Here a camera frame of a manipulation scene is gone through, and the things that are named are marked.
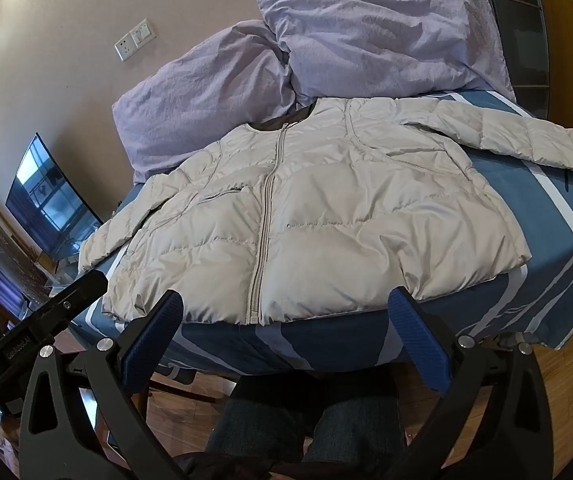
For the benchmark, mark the beige puffer jacket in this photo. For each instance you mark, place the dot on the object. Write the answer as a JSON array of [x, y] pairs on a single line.
[[341, 210]]

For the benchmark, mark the black flat television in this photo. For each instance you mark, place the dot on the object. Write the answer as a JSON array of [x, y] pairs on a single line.
[[46, 195]]

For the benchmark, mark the person's left leg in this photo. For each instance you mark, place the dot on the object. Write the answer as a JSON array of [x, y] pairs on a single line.
[[261, 430]]

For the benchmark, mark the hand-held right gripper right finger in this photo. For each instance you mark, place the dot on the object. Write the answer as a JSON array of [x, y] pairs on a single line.
[[422, 347]]

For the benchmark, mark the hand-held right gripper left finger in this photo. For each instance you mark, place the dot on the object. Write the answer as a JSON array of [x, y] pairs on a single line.
[[150, 342]]

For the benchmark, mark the white wall switch plate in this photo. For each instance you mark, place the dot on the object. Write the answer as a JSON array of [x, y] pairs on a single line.
[[144, 32]]

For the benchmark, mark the blue striped bed sheet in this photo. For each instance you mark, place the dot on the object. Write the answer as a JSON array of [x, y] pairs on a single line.
[[541, 220]]

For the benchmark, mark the dark framed window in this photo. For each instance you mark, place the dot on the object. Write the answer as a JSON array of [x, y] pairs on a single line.
[[511, 20]]

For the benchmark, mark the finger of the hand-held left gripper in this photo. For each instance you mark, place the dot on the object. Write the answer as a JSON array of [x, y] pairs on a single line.
[[51, 312]]

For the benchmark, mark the white wall socket plate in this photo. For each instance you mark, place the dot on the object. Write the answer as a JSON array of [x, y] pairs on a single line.
[[126, 48]]

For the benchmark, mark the large lavender pillow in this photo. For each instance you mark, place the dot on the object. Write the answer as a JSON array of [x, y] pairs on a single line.
[[376, 35]]

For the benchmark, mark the person's right leg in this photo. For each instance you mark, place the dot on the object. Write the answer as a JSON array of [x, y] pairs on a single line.
[[361, 427]]

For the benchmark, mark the person's leg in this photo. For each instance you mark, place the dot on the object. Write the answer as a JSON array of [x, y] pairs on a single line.
[[361, 427], [261, 430]]

